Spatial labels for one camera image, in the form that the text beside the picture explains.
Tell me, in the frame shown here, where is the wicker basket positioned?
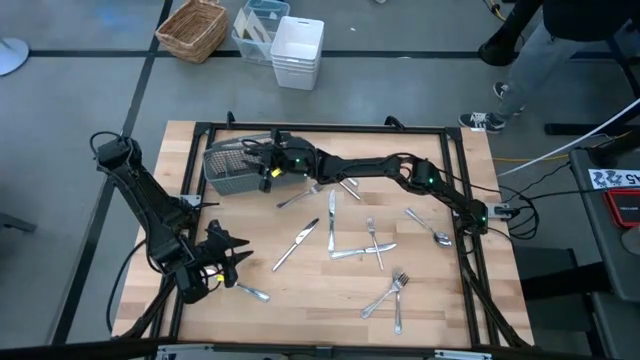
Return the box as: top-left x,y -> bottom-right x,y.
154,0 -> 229,65

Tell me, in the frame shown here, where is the yellow floor cable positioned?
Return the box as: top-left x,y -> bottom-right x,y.
492,130 -> 634,164

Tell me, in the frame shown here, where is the black desk frame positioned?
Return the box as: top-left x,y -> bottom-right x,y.
543,34 -> 640,137

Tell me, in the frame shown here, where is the black stand leg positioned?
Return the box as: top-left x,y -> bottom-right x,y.
477,0 -> 546,68

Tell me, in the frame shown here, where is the silver fork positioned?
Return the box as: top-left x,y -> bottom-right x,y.
392,269 -> 405,336
359,272 -> 411,320
275,182 -> 327,210
365,216 -> 386,272

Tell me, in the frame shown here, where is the long black arm cable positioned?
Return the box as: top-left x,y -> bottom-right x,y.
105,238 -> 151,335

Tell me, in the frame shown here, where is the white plastic bin stack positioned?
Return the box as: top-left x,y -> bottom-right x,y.
269,15 -> 326,92

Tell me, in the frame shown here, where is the white cable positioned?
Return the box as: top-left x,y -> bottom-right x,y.
497,97 -> 640,178

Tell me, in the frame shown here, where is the silver camera mount bar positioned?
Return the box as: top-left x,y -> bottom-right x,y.
154,342 -> 334,360

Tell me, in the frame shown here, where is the silver mount plate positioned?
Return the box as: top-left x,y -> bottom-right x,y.
433,349 -> 494,360

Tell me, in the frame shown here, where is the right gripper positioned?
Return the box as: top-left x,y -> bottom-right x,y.
242,130 -> 317,181

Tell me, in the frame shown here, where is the person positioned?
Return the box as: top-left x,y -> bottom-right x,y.
457,0 -> 640,135

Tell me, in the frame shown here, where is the black furniture leg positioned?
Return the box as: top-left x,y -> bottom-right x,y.
0,212 -> 39,235

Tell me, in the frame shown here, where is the grey mesh cutlery basket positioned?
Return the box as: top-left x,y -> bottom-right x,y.
202,132 -> 310,197

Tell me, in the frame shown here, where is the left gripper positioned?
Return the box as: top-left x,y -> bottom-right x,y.
192,219 -> 254,286

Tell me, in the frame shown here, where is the grey round stand base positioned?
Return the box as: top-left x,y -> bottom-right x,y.
0,36 -> 31,78

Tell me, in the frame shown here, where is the clear plastic bin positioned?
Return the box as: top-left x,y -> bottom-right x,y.
230,0 -> 292,67

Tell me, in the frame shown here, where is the black cable bundle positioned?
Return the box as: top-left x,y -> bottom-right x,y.
494,159 -> 591,242

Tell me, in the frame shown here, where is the grey side table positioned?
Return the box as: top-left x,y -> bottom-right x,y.
568,130 -> 640,304

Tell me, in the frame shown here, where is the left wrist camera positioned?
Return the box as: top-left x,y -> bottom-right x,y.
222,259 -> 240,290

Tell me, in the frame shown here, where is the red and black device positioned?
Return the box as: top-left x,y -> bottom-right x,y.
603,188 -> 640,230

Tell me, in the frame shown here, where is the white printed label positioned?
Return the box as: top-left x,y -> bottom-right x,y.
588,168 -> 640,191

